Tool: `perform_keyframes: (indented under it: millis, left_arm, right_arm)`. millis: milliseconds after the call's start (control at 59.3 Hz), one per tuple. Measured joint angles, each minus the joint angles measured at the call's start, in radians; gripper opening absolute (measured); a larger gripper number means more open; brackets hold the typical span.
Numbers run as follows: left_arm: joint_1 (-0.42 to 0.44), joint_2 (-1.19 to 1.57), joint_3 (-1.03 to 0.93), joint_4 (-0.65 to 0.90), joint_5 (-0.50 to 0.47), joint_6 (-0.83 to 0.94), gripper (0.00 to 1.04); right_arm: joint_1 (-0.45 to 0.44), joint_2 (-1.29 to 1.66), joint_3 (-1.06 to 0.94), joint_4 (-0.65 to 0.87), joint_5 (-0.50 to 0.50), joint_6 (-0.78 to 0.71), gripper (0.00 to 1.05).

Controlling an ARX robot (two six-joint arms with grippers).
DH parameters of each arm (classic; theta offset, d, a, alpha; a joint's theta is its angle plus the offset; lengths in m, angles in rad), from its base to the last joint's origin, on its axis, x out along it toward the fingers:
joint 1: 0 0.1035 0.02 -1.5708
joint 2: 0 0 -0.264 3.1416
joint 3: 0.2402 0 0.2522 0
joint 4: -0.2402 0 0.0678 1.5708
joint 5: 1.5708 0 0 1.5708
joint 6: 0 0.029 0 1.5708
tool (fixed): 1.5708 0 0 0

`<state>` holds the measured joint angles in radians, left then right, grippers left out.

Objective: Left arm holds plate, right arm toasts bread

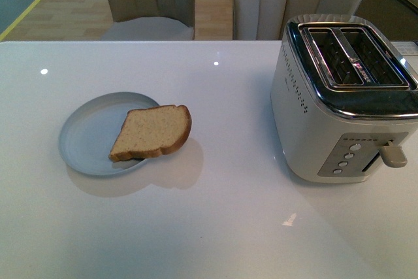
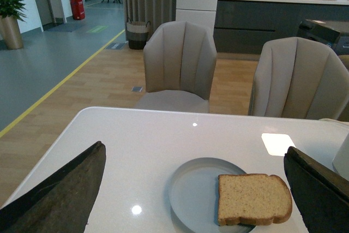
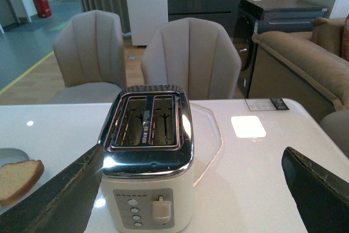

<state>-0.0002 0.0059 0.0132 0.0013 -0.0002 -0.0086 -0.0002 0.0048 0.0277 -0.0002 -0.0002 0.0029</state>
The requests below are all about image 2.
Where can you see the slice of brown bread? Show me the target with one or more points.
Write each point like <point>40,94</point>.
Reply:
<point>253,199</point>

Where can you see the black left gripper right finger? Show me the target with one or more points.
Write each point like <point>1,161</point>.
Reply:
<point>320,194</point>

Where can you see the woven laundry basket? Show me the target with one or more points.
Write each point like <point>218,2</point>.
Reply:
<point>137,34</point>

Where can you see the grey kitchen counter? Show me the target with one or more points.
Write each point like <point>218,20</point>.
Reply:
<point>243,26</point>

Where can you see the beige chair on left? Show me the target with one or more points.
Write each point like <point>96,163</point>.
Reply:
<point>180,60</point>

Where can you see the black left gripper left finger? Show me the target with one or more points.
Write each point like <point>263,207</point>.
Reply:
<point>63,201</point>

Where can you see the white chrome toaster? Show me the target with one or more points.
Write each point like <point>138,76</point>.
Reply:
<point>340,162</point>

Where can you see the potted green plant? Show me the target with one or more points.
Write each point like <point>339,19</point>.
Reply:
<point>11,12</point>

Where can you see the beige chair on right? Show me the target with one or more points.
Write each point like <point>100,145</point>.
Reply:
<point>299,78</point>

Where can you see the beige chair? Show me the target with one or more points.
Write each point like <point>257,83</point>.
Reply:
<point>299,78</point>
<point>180,60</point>

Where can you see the red fire extinguisher box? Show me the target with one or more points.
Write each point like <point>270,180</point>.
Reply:
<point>77,9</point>

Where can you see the grey round plate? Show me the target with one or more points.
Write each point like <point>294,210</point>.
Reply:
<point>193,194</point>

